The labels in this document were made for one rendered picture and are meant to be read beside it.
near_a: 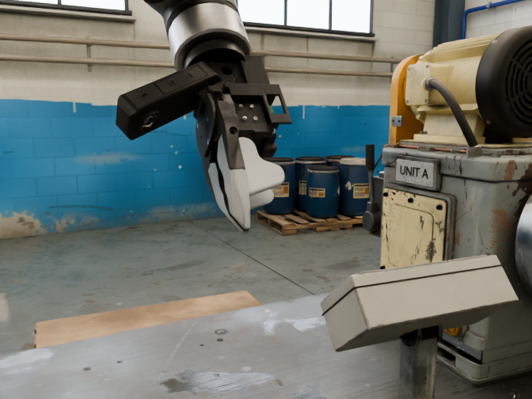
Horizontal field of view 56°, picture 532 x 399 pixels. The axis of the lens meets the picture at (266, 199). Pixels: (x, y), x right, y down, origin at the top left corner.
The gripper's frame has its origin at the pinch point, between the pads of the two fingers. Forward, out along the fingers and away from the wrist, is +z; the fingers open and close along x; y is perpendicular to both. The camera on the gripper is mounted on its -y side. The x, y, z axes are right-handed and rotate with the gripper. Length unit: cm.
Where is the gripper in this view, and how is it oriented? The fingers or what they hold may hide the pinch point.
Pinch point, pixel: (235, 218)
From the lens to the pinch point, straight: 46.8
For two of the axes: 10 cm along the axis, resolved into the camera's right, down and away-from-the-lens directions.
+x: -3.0, 5.1, 8.1
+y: 9.2, -0.6, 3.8
